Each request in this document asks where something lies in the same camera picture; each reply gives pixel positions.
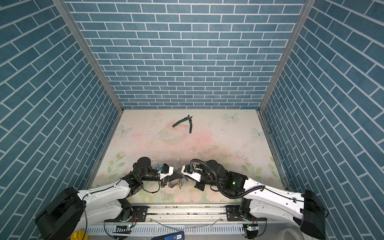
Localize white tape roll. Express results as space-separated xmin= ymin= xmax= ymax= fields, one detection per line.
xmin=277 ymin=228 xmax=302 ymax=240

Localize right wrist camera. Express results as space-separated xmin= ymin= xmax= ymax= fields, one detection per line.
xmin=181 ymin=165 xmax=202 ymax=183

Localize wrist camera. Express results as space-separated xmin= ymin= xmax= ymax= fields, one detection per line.
xmin=181 ymin=165 xmax=202 ymax=183
xmin=157 ymin=164 xmax=174 ymax=181

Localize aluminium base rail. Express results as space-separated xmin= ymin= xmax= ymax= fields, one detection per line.
xmin=61 ymin=202 xmax=310 ymax=230

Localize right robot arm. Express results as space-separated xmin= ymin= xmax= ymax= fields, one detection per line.
xmin=181 ymin=159 xmax=329 ymax=240

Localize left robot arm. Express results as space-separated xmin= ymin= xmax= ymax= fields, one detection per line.
xmin=35 ymin=157 xmax=182 ymax=240

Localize blue device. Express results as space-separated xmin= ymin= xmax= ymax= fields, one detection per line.
xmin=151 ymin=232 xmax=185 ymax=240

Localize white cable duct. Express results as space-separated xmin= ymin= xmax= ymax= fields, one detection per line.
xmin=87 ymin=224 xmax=245 ymax=237

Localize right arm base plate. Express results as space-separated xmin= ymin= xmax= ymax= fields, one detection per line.
xmin=225 ymin=205 xmax=249 ymax=222

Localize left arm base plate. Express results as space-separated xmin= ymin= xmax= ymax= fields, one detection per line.
xmin=128 ymin=206 xmax=149 ymax=223

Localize yellow tape roll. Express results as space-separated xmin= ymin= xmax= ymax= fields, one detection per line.
xmin=70 ymin=230 xmax=88 ymax=240

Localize green handled pliers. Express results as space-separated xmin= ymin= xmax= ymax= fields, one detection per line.
xmin=172 ymin=115 xmax=193 ymax=134

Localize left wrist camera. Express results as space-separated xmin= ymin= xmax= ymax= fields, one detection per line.
xmin=157 ymin=164 xmax=174 ymax=181

